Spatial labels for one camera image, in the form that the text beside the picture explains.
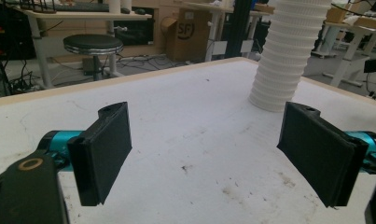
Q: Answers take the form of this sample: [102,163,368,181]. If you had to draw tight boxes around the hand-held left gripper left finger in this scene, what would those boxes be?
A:
[39,101,133,207]

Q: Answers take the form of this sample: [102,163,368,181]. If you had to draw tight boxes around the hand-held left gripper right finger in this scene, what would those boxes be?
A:
[276,101,376,208]

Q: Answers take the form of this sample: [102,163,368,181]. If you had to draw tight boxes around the stack of white ribbed cups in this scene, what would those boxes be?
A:
[248,0,333,113]

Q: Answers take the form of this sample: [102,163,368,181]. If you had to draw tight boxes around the black round stool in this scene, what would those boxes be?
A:
[63,34,125,82]

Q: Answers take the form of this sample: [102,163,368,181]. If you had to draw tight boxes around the white desk with white legs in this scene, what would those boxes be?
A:
[311,12,376,88]

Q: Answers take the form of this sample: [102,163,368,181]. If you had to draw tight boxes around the white-legged wooden desk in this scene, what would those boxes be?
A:
[3,0,153,90]

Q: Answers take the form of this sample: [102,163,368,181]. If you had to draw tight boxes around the brown cardboard box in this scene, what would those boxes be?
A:
[160,7,213,63]

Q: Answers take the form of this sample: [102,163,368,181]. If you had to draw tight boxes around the tangle of black floor cables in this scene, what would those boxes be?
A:
[0,52,37,99]

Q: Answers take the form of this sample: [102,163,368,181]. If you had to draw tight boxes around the black metal post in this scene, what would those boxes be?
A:
[224,0,254,59]

